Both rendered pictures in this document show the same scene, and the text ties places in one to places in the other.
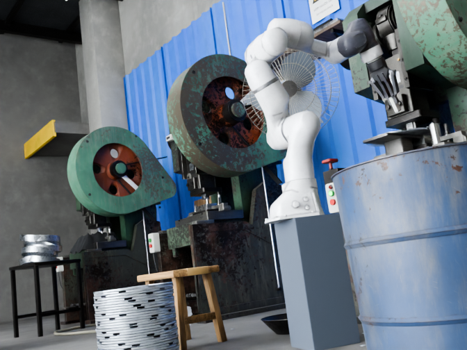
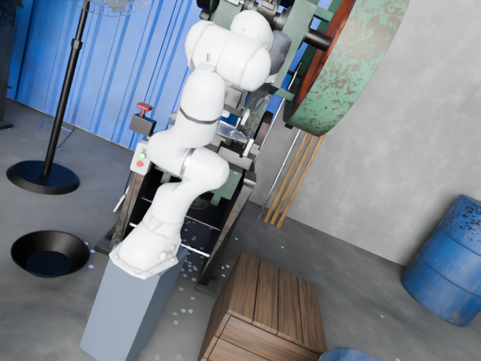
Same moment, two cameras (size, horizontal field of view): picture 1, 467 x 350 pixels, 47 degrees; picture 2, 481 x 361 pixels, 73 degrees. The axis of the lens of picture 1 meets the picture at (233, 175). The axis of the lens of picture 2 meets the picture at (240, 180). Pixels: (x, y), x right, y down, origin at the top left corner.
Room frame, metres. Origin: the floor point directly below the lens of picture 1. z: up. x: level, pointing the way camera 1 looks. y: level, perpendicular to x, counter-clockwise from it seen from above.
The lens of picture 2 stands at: (1.35, 0.43, 1.10)
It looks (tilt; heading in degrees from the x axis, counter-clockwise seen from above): 18 degrees down; 303
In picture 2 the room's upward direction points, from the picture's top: 25 degrees clockwise
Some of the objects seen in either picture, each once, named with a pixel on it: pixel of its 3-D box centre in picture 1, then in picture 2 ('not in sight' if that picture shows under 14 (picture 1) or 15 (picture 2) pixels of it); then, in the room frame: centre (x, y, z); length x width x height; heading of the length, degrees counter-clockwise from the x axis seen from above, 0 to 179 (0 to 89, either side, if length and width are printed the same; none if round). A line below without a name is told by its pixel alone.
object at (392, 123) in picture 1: (413, 122); (227, 107); (2.46, -0.86, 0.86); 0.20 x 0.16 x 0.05; 38
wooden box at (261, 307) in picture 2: not in sight; (260, 326); (1.69, -0.70, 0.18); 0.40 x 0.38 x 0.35; 124
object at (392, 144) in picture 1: (394, 151); (211, 140); (2.35, -0.72, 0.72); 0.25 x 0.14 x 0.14; 128
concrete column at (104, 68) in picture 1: (111, 145); not in sight; (7.09, 1.58, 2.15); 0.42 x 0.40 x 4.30; 128
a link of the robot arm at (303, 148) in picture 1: (301, 146); (191, 185); (1.96, -0.26, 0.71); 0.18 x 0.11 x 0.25; 33
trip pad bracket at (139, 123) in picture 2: (337, 187); (139, 135); (2.56, -0.48, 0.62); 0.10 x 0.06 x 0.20; 38
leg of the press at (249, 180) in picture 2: not in sight; (243, 188); (2.33, -1.13, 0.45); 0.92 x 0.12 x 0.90; 128
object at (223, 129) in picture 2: (398, 137); (217, 126); (2.38, -0.75, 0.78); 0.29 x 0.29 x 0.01
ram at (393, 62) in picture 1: (399, 85); (240, 75); (2.43, -0.82, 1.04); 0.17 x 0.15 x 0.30; 128
